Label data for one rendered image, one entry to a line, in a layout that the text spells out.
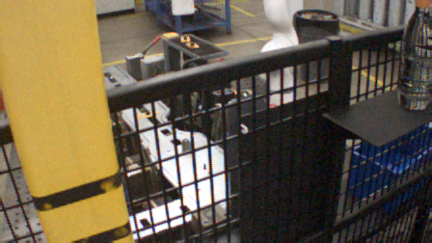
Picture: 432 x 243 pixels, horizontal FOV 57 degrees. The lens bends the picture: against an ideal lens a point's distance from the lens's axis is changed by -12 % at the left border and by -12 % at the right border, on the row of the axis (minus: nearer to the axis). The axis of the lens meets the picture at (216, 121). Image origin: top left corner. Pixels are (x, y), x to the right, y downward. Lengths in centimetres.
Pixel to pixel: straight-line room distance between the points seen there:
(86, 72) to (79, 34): 4
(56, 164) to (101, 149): 5
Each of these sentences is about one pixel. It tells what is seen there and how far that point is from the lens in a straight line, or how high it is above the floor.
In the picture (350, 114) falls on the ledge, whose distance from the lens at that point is 74.
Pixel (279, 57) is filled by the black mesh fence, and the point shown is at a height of 154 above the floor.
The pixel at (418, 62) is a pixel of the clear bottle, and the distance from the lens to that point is 75.
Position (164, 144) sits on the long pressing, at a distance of 154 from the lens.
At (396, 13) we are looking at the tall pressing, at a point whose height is 55.
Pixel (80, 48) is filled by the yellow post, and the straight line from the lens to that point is 39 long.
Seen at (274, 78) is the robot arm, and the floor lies 105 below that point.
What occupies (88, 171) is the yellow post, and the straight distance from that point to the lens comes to 44.
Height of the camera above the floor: 174
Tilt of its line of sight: 27 degrees down
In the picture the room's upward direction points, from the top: 3 degrees counter-clockwise
